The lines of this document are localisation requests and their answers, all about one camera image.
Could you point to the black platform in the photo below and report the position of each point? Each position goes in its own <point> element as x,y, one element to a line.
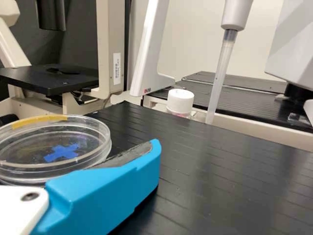
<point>244,78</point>
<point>220,183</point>
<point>244,104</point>

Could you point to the white pipette stand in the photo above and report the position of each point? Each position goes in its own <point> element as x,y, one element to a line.
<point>151,49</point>

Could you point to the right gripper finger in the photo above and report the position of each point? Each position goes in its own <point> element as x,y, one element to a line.
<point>102,195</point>

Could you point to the cream microscope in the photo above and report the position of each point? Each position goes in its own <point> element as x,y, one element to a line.
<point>107,49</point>

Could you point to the petri dish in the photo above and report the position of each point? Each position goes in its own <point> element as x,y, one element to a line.
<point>49,137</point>

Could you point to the pipette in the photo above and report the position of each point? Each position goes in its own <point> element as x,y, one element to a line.
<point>232,14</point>

